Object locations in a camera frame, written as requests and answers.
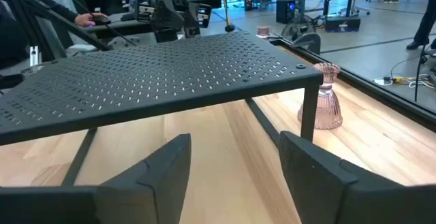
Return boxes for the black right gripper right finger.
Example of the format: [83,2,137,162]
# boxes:
[279,130,408,224]

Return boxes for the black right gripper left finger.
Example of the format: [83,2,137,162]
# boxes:
[95,133,193,224]

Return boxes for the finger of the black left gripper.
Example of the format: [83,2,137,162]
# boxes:
[151,0,186,31]
[185,1,202,37]

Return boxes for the pink ribbed glass candle holder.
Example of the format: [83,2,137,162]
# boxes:
[296,62,344,131]
[255,25,272,37]

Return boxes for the silver metal candle holder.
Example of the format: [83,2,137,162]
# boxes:
[20,64,45,76]

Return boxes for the person's hand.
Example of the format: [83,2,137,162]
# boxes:
[74,12,109,28]

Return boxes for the black rig strut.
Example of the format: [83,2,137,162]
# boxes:
[0,0,115,63]

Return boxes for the black perforated metal shelf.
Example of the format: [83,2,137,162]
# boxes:
[0,31,324,187]

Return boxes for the black computer tower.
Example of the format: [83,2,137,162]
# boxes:
[275,0,296,25]

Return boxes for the white power strip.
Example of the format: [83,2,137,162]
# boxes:
[373,76,395,86]

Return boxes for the black floor box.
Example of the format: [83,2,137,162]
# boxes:
[324,15,361,33]

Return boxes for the yellow cord with black knob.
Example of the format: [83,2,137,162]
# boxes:
[218,0,236,33]

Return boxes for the black aluminium table frame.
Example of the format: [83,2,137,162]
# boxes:
[267,33,436,133]

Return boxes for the aluminium bracket post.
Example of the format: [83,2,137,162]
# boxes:
[29,46,39,67]

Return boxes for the tangled white and yellow cables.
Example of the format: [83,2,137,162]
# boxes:
[391,74,436,89]

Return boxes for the long black floor cable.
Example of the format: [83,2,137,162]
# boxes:
[414,43,429,103]

